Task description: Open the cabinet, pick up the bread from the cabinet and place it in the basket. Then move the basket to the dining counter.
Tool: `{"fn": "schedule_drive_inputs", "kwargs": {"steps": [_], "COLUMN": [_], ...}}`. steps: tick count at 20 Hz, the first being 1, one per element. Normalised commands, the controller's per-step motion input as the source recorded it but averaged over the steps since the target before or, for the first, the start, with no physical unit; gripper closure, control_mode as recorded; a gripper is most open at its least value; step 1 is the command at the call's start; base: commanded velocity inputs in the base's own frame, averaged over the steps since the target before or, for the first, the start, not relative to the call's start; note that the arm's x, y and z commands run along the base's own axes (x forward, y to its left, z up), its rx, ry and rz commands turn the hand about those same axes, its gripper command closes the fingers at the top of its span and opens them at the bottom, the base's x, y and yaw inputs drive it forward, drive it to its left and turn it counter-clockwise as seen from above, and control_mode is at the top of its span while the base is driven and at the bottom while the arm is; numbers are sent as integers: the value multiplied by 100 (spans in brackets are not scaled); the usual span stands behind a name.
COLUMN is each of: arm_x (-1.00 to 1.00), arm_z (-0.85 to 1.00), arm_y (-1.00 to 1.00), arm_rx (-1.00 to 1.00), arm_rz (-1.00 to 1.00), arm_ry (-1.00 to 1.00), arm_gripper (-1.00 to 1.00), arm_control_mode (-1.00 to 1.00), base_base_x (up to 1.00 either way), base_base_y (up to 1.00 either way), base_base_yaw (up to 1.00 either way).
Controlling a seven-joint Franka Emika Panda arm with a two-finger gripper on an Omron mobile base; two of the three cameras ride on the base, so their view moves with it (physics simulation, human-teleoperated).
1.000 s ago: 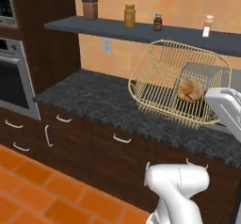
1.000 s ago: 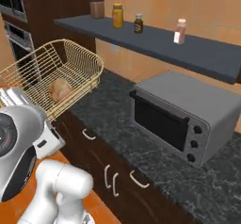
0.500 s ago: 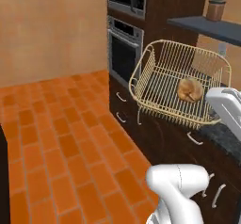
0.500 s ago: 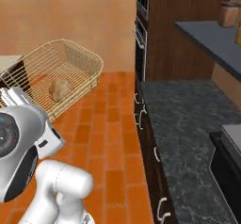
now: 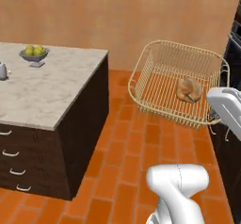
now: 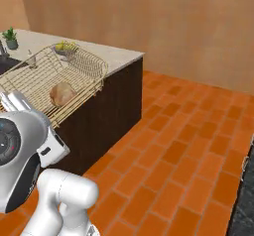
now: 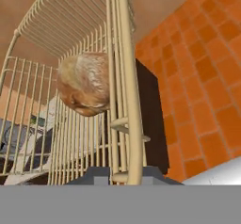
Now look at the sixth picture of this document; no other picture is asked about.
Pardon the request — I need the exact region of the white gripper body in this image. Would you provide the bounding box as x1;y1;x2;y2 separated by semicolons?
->
0;90;36;114

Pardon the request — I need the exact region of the round brown bread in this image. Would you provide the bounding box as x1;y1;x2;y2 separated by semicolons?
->
49;81;78;108

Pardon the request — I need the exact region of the dark wooden counter island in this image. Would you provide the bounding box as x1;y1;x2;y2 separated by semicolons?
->
0;28;146;177

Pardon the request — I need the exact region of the dark stone counter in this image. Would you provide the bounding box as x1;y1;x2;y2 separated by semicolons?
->
226;143;254;236

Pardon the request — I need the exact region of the dark sink basin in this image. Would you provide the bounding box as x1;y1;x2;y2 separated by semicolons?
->
0;56;23;76

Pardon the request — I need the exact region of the grey sink tap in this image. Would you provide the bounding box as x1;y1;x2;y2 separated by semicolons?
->
0;39;10;59

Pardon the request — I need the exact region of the green potted plant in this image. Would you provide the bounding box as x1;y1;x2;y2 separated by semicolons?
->
1;26;20;52

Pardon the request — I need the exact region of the grey fruit bowl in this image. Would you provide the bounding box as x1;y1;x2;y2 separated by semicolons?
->
52;44;80;59

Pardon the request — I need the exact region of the yellow fruit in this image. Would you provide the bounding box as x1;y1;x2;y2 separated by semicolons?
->
55;41;79;53

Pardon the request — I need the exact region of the tan wire basket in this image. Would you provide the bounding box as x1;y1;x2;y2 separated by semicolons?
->
0;44;109;130

